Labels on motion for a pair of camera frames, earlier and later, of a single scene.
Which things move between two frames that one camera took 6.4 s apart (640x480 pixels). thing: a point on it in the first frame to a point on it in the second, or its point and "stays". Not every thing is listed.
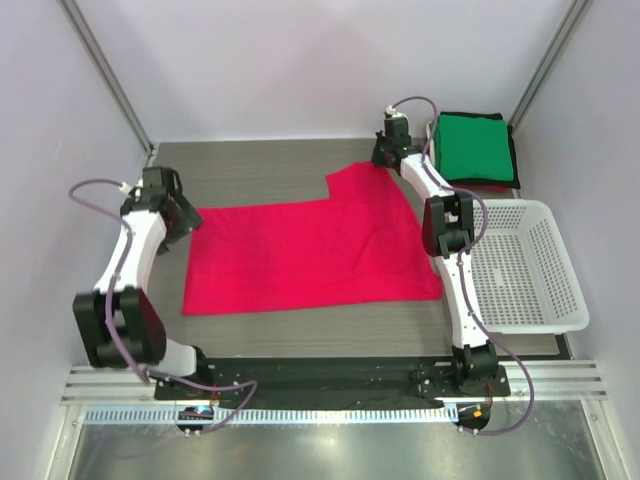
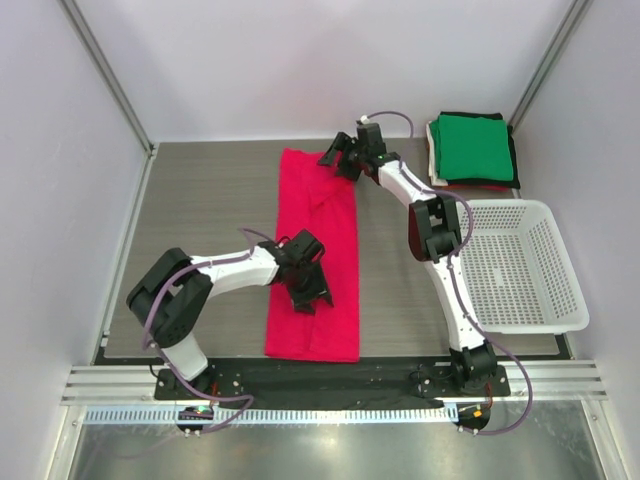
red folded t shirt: x=478 y=187 stays
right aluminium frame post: x=574 y=13 stays
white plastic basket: x=519 y=276 stays
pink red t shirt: x=361 y=244 to x=317 y=198
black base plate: x=324 y=382 stays
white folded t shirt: x=431 y=149 stays
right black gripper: x=374 y=158 to x=341 y=144
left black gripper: x=188 y=221 to x=303 y=301
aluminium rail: x=552 y=380 stays
